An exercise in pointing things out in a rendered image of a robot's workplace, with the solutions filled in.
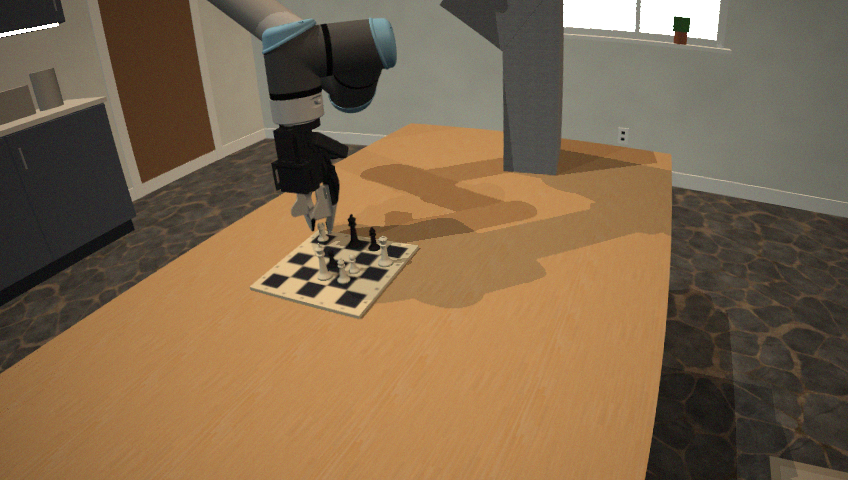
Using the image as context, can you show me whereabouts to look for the black and cream chessboard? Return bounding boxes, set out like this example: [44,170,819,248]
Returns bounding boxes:
[250,230,419,319]

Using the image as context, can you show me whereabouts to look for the white chess king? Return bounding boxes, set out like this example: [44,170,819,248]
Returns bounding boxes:
[315,243,332,281]

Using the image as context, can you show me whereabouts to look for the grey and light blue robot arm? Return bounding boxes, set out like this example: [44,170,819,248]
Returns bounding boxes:
[207,0,397,127]

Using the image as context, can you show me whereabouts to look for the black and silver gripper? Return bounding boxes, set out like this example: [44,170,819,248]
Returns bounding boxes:
[271,118,340,234]

